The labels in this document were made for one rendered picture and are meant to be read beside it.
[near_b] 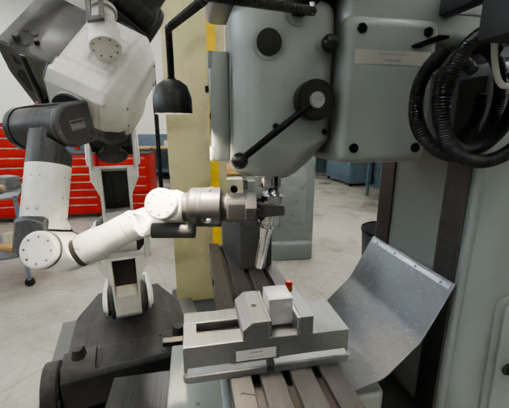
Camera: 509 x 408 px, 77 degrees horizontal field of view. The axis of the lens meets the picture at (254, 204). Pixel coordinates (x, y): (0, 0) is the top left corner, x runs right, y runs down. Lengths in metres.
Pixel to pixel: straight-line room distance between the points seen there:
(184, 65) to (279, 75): 1.85
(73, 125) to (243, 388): 0.66
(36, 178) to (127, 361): 0.78
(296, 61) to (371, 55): 0.13
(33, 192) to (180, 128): 1.69
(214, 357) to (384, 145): 0.53
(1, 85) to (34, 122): 9.94
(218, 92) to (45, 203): 0.43
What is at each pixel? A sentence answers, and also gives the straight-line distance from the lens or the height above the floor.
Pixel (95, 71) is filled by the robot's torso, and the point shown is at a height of 1.54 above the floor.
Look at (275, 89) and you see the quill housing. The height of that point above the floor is 1.47.
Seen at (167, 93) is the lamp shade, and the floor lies 1.47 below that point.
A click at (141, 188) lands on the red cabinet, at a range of 5.28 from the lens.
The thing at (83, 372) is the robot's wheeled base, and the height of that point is 0.59.
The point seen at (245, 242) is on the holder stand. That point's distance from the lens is 1.10.
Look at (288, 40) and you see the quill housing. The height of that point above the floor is 1.55.
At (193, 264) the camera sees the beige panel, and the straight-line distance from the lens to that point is 2.63.
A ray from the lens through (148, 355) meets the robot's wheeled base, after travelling 1.36.
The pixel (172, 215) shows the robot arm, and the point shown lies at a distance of 0.70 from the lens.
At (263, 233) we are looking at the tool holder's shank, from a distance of 0.73.
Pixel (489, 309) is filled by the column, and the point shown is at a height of 1.04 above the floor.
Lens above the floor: 1.41
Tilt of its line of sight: 14 degrees down
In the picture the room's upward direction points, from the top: straight up
